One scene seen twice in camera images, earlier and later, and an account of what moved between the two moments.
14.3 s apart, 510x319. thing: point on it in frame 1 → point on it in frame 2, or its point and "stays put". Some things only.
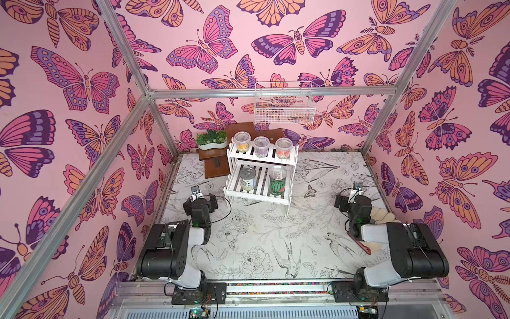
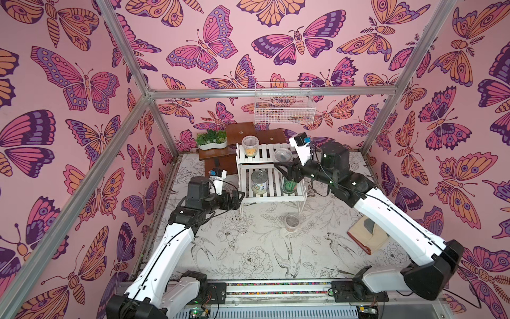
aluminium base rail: (415, 300) stays put
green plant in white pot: (212, 139) stays put
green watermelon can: (277, 180) → (287, 186)
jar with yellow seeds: (242, 139) → (250, 143)
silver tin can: (247, 175) → (259, 181)
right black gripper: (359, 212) → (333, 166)
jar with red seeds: (283, 147) → (291, 221)
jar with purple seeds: (261, 144) → (283, 155)
